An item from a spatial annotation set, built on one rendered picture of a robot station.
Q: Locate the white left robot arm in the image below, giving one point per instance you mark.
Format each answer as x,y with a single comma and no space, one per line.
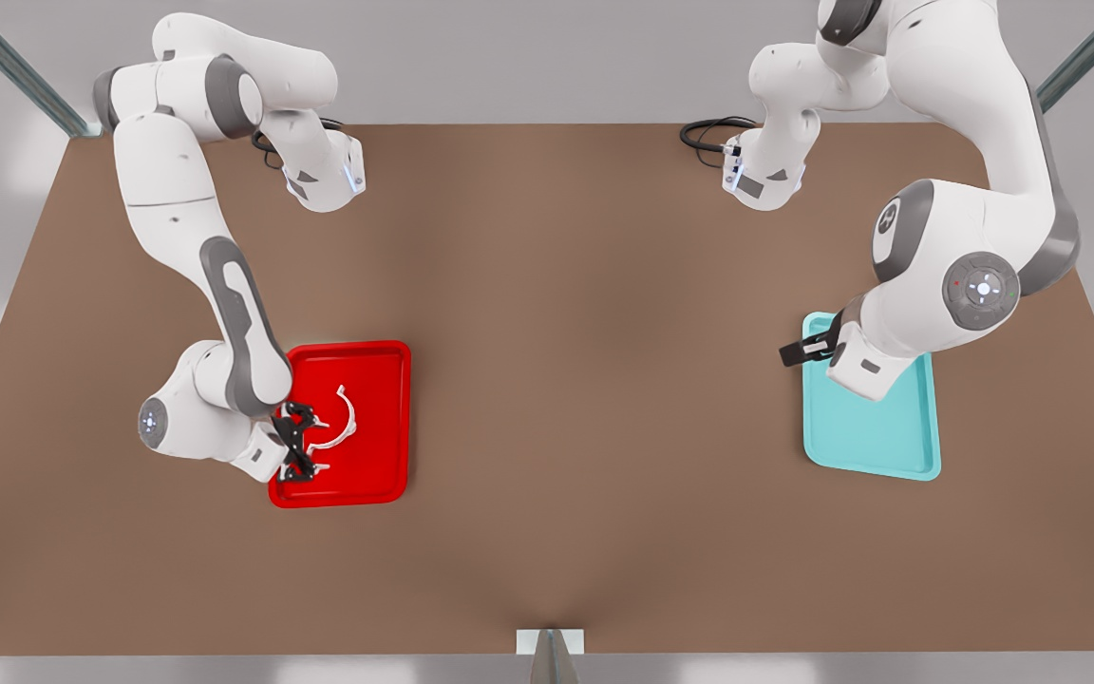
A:
974,190

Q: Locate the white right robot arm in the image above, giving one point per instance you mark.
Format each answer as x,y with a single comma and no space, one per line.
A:
167,199

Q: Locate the white drainage pipe clamp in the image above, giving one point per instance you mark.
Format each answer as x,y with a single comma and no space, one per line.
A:
351,418

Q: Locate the red plastic tray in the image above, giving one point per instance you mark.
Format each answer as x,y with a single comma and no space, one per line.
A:
376,399

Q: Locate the teal plastic tray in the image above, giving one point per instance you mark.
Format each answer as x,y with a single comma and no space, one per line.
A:
875,432

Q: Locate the silver frame post with foot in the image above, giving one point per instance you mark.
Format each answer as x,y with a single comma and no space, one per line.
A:
550,657

